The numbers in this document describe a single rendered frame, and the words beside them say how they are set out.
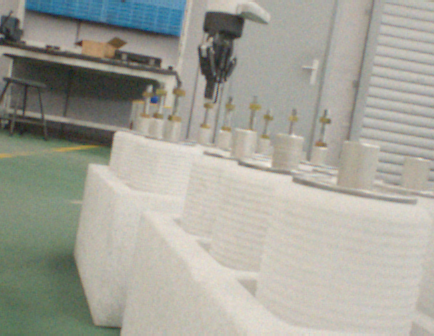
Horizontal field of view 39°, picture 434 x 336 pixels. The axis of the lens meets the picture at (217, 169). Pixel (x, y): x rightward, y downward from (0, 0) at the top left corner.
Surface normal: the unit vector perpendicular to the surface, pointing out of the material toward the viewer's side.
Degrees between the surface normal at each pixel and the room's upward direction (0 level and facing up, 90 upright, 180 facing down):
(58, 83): 90
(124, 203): 90
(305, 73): 90
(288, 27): 90
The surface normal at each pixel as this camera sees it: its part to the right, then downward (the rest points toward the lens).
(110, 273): 0.29, 0.10
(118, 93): 0.02, 0.06
